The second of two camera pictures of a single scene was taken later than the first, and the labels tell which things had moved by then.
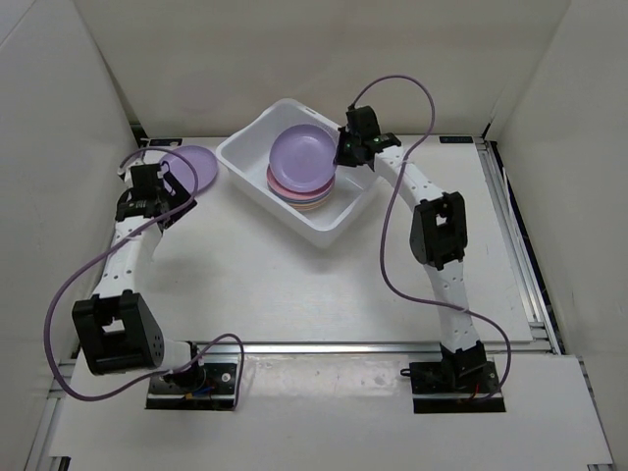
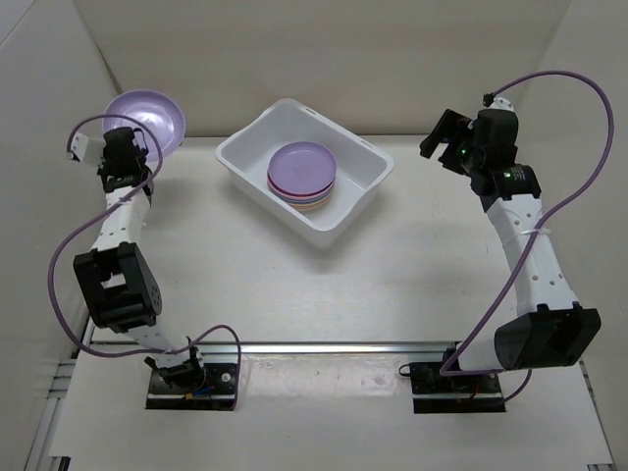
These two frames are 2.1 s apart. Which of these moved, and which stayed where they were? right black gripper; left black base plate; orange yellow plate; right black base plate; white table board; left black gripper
Moved: right black gripper; left black gripper
Stayed: left black base plate; right black base plate; white table board; orange yellow plate
